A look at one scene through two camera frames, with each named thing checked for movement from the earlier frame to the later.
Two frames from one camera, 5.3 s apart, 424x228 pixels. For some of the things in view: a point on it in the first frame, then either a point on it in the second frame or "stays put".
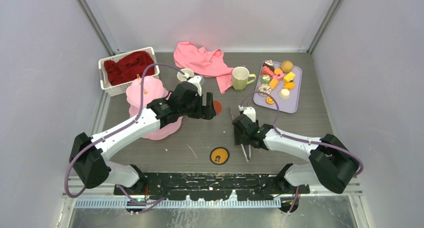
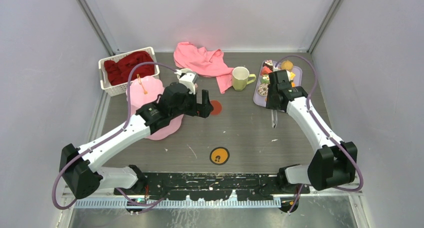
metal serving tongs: (241, 145) → (274, 117)
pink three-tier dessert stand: (154, 95) stays put
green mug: (241, 78) stays put
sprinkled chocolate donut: (264, 88) stays put
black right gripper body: (241, 138) → (271, 102)
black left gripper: (208, 111) stays put
